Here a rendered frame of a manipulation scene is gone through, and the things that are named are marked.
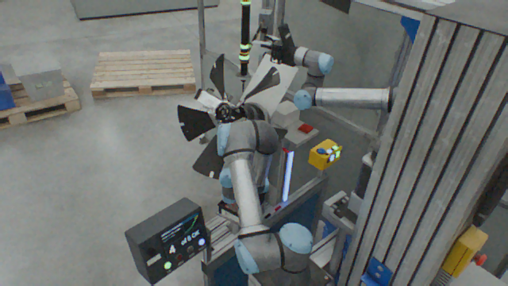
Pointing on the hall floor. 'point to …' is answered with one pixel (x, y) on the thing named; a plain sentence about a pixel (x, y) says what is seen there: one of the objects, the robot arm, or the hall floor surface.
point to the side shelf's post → (282, 172)
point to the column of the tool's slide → (268, 26)
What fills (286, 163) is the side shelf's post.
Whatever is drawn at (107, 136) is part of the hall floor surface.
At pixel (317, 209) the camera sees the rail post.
